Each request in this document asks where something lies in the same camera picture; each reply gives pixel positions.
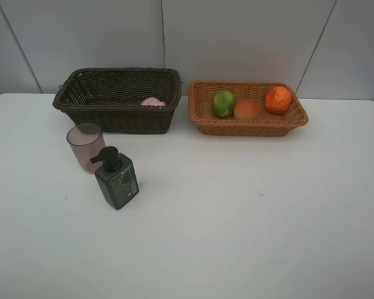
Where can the pink dish soap bottle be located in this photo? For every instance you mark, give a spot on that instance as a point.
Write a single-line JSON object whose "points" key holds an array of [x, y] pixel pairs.
{"points": [[152, 102]]}

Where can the green mango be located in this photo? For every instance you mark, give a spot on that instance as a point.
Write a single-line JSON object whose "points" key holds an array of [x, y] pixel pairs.
{"points": [[223, 103]]}

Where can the red yellow peach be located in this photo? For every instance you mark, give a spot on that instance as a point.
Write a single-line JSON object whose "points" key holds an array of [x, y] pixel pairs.
{"points": [[246, 109]]}

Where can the dark green pump bottle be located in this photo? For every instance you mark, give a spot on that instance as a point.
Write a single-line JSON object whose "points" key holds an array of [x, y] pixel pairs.
{"points": [[116, 177]]}

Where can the translucent pink plastic cup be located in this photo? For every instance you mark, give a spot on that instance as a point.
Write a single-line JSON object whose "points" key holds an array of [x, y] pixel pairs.
{"points": [[86, 140]]}

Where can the orange tangerine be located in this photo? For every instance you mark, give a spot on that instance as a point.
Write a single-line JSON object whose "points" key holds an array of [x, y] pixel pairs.
{"points": [[278, 99]]}

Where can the orange wicker basket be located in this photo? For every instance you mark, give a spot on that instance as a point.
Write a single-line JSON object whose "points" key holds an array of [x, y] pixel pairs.
{"points": [[201, 94]]}

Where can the dark brown wicker basket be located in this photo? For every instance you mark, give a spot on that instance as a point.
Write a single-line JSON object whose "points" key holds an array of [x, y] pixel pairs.
{"points": [[111, 97]]}

